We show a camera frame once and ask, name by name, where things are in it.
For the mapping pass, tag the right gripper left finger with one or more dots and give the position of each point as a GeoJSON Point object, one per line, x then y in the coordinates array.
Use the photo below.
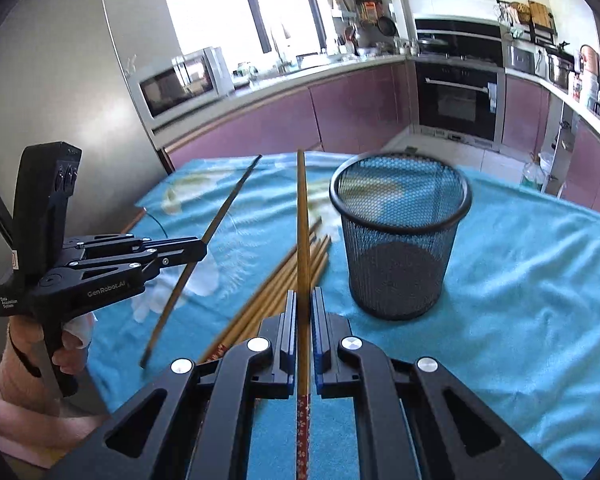
{"type": "Point", "coordinates": [194, 421]}

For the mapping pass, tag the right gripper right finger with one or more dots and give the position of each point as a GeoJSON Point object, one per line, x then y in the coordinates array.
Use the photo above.
{"type": "Point", "coordinates": [414, 420]}

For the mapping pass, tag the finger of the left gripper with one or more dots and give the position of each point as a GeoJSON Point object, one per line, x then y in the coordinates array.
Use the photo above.
{"type": "Point", "coordinates": [100, 246]}
{"type": "Point", "coordinates": [150, 259]}

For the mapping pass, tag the bamboo chopstick red end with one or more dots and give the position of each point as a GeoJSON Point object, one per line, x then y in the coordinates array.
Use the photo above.
{"type": "Point", "coordinates": [303, 322]}

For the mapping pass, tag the pink left sleeve forearm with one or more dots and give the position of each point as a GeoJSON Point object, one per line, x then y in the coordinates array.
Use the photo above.
{"type": "Point", "coordinates": [32, 426]}

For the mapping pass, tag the purple kitchen cabinets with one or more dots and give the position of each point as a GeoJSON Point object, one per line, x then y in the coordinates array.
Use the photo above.
{"type": "Point", "coordinates": [357, 112]}

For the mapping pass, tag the left hand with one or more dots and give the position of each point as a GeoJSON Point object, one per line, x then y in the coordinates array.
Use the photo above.
{"type": "Point", "coordinates": [26, 335]}

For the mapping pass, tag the blue floral tablecloth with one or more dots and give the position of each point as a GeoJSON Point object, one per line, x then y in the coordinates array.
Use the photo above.
{"type": "Point", "coordinates": [498, 283]}

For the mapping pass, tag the white microwave oven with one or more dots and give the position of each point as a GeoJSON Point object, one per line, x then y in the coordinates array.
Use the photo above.
{"type": "Point", "coordinates": [169, 89]}

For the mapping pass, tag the silver refrigerator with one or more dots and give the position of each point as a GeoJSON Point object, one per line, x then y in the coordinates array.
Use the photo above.
{"type": "Point", "coordinates": [60, 80]}

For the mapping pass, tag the black mesh utensil holder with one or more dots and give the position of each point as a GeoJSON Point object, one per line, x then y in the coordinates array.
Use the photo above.
{"type": "Point", "coordinates": [399, 217]}

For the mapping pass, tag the plastic water bottle on floor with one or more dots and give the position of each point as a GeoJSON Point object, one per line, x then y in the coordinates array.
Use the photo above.
{"type": "Point", "coordinates": [533, 176]}

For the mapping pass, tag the black built-in oven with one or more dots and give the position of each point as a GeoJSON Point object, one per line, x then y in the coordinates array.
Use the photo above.
{"type": "Point", "coordinates": [460, 101]}

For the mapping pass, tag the black frying pan hanging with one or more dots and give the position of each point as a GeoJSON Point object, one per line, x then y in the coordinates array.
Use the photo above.
{"type": "Point", "coordinates": [387, 27]}

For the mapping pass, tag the steel pot on counter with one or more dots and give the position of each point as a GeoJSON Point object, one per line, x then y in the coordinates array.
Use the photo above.
{"type": "Point", "coordinates": [559, 66]}

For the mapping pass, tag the black left camera housing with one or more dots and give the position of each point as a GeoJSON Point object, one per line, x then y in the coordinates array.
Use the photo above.
{"type": "Point", "coordinates": [46, 179]}

